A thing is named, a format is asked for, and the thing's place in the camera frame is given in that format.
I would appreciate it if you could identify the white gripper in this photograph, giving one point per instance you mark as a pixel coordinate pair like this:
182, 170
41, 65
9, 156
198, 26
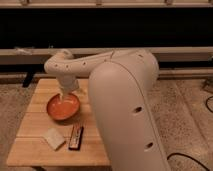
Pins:
68, 83

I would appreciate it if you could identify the orange ceramic bowl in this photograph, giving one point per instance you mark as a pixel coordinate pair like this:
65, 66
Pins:
59, 108

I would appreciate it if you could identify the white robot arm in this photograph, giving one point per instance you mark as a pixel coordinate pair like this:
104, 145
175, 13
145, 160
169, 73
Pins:
118, 82

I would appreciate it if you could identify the white sponge block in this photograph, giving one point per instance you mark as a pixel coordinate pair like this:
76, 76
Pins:
54, 138

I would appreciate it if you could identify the black red candy bar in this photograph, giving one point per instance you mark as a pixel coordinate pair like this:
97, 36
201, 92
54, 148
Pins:
76, 137

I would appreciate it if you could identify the wooden table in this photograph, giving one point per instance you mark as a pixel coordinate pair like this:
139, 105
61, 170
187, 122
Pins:
41, 141

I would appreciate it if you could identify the grey metal rail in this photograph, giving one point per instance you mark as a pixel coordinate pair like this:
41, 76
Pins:
163, 54

